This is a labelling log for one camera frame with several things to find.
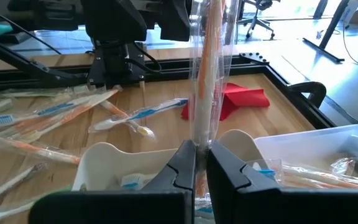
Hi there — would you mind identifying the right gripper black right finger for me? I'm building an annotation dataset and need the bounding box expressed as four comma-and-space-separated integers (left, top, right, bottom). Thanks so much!
205, 141, 282, 224

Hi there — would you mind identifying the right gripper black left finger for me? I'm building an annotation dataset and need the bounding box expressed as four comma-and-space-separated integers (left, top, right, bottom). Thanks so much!
140, 139, 198, 224

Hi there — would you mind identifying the blue toothbrush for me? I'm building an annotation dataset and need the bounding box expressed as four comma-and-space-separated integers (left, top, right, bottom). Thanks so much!
0, 101, 84, 127
119, 172, 150, 190
88, 98, 189, 133
247, 158, 284, 185

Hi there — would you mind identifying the red cloth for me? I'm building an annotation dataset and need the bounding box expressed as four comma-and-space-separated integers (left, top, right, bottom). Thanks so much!
180, 82, 270, 121

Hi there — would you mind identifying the translucent white plastic bin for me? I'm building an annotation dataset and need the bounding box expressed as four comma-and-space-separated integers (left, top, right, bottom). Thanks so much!
253, 124, 358, 190

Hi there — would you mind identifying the black table clamp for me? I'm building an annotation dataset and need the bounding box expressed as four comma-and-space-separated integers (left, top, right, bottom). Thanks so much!
287, 81, 328, 109

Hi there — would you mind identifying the black office chair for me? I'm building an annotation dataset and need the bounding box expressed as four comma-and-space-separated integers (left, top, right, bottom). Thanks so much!
237, 0, 282, 40

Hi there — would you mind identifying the grey desk leg foot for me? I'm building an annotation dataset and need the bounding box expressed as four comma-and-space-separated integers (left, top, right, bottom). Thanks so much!
302, 0, 345, 63

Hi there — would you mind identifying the purple toothbrush in clear wrap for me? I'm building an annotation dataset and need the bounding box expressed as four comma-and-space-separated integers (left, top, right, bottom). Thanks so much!
0, 161, 50, 209

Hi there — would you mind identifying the beige handled plastic basket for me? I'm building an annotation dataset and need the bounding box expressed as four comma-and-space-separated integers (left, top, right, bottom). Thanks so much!
71, 129, 267, 192

